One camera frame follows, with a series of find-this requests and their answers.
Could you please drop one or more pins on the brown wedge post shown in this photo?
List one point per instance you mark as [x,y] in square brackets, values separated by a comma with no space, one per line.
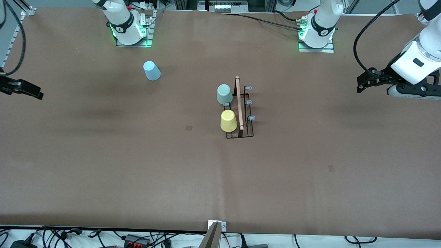
[211,239]

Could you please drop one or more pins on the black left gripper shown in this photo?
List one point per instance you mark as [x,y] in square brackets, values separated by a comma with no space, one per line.
[385,76]

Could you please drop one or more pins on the yellow plastic cup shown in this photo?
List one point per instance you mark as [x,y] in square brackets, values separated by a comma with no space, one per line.
[228,120]

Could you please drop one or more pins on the light blue plastic cup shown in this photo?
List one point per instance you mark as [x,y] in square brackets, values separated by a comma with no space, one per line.
[151,70]

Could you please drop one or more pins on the pale green plastic cup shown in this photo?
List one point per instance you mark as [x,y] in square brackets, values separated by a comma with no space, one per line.
[224,93]

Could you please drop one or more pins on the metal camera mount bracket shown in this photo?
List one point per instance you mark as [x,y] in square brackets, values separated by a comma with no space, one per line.
[223,225]

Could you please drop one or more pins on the black power adapter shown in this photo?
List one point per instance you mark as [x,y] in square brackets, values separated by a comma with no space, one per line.
[22,244]

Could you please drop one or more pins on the black box with orange connectors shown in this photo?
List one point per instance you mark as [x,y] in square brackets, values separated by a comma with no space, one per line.
[136,240]

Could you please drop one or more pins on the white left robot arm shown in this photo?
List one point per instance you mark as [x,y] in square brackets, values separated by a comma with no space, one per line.
[423,55]

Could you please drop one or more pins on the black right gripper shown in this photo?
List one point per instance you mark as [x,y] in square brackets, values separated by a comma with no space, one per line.
[7,85]

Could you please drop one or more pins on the device with white connectors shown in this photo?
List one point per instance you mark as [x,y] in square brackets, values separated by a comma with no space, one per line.
[224,5]

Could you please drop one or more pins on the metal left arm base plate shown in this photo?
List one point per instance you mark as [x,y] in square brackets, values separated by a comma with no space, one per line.
[315,50]

